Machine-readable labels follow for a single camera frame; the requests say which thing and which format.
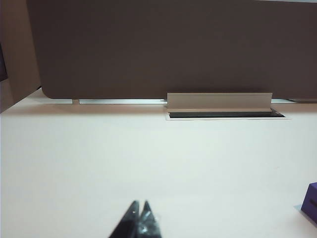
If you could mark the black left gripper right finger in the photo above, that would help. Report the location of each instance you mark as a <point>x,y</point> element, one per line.
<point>148,228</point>

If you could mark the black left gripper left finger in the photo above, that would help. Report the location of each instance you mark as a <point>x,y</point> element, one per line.
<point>126,225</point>

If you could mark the purple letter block with O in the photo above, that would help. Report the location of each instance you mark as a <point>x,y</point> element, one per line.
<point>310,200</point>

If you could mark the grey-brown desk divider panel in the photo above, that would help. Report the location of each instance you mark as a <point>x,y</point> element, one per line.
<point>148,49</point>

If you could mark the silver divider mounting rail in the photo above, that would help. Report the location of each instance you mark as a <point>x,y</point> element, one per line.
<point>111,101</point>

